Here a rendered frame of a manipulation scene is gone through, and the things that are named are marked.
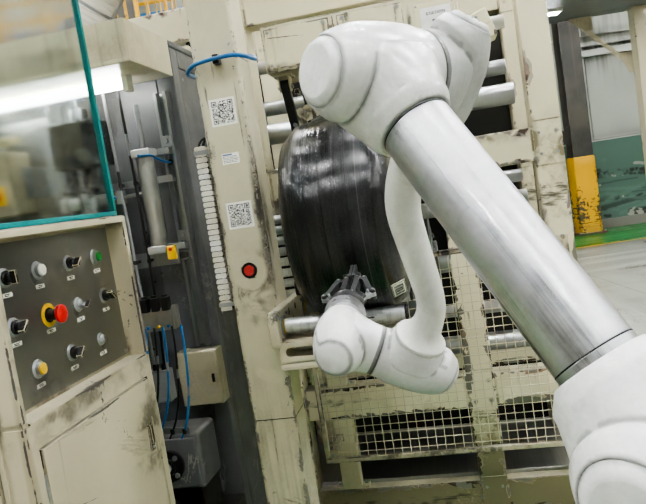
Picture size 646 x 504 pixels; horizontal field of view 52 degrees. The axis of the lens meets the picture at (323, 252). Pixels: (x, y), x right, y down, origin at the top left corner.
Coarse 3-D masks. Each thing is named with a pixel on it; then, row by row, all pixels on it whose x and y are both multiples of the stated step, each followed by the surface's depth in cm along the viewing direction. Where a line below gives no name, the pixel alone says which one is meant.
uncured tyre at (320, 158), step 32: (320, 128) 176; (288, 160) 170; (320, 160) 167; (352, 160) 165; (384, 160) 167; (288, 192) 167; (320, 192) 164; (352, 192) 162; (384, 192) 164; (288, 224) 167; (320, 224) 164; (352, 224) 162; (384, 224) 163; (288, 256) 171; (320, 256) 166; (352, 256) 165; (384, 256) 165; (320, 288) 171; (384, 288) 171
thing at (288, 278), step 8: (280, 224) 240; (280, 232) 227; (280, 240) 228; (280, 248) 228; (280, 256) 242; (288, 264) 229; (288, 272) 228; (288, 280) 229; (288, 288) 242; (288, 296) 229
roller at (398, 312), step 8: (400, 304) 176; (368, 312) 176; (376, 312) 176; (384, 312) 175; (392, 312) 175; (400, 312) 175; (408, 312) 175; (288, 320) 181; (296, 320) 180; (304, 320) 180; (312, 320) 179; (376, 320) 176; (384, 320) 176; (392, 320) 176; (400, 320) 176; (288, 328) 180; (296, 328) 180; (304, 328) 180; (312, 328) 180
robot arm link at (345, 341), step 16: (320, 320) 133; (336, 320) 129; (352, 320) 130; (368, 320) 132; (320, 336) 127; (336, 336) 125; (352, 336) 126; (368, 336) 128; (384, 336) 130; (320, 352) 125; (336, 352) 124; (352, 352) 124; (368, 352) 128; (320, 368) 127; (336, 368) 125; (352, 368) 125; (368, 368) 130
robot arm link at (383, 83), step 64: (320, 64) 86; (384, 64) 84; (384, 128) 85; (448, 128) 83; (448, 192) 80; (512, 192) 79; (512, 256) 75; (512, 320) 77; (576, 320) 71; (576, 384) 68; (640, 384) 64; (576, 448) 66; (640, 448) 60
